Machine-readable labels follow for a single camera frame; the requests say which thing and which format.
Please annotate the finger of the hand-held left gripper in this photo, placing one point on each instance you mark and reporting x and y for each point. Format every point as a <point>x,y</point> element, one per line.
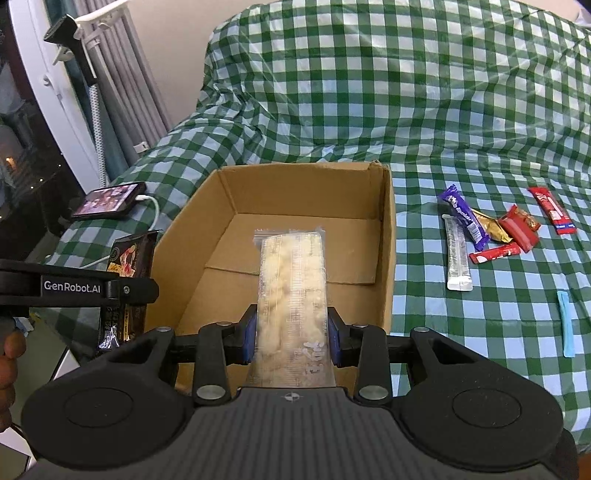
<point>138,290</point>

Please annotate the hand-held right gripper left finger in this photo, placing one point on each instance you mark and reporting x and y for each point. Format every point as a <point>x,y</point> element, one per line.
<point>249,337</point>

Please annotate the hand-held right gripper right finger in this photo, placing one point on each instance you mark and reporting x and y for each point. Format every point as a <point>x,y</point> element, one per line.
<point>333,339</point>

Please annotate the dark brown snack packet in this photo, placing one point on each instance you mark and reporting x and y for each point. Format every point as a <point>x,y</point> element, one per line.
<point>134,249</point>

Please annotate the clear nut snack packet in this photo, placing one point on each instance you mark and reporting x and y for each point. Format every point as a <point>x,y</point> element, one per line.
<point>293,277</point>

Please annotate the silver stick packet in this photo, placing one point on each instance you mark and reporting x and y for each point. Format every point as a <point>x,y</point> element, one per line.
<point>457,258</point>

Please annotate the brown cardboard box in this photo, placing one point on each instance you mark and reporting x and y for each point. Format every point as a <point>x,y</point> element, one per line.
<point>295,194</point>

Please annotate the purple candy bar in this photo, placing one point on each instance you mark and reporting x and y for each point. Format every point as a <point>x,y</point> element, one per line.
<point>461,212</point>

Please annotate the light blue stick packet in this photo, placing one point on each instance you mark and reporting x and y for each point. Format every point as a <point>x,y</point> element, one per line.
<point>565,323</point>

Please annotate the long red snack bar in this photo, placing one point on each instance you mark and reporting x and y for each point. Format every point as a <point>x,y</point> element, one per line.
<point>551,210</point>

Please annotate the person's left hand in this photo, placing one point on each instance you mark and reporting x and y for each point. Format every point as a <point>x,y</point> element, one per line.
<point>9,369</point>

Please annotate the black smartphone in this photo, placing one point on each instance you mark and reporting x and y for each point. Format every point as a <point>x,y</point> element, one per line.
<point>108,201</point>

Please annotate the small white clip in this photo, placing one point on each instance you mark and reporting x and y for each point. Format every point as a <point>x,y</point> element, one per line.
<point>141,146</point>

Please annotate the white perforated pole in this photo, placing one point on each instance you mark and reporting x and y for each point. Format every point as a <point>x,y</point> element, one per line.
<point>99,138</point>

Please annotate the small red candy bar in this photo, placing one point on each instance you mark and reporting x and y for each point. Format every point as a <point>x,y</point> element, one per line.
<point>494,253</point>

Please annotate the gold snack packet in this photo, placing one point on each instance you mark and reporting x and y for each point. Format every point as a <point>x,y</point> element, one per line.
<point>491,228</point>

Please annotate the square red snack packet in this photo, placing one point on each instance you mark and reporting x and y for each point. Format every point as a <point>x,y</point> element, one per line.
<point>519,230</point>

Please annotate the black device on clamp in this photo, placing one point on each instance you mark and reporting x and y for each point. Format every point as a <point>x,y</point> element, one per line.
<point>78,46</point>

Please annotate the white clamp holder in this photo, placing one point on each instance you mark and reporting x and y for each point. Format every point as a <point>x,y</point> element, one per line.
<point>99,18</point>

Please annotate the white window frame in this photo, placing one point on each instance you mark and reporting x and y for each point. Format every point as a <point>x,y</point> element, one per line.
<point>51,92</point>

